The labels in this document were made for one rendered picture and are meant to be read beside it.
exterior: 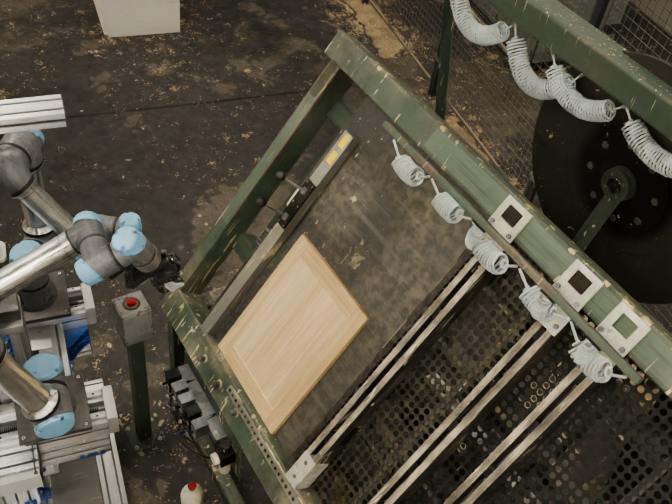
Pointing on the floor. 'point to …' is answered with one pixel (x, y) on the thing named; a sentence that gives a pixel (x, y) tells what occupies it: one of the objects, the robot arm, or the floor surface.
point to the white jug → (192, 494)
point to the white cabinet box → (138, 17)
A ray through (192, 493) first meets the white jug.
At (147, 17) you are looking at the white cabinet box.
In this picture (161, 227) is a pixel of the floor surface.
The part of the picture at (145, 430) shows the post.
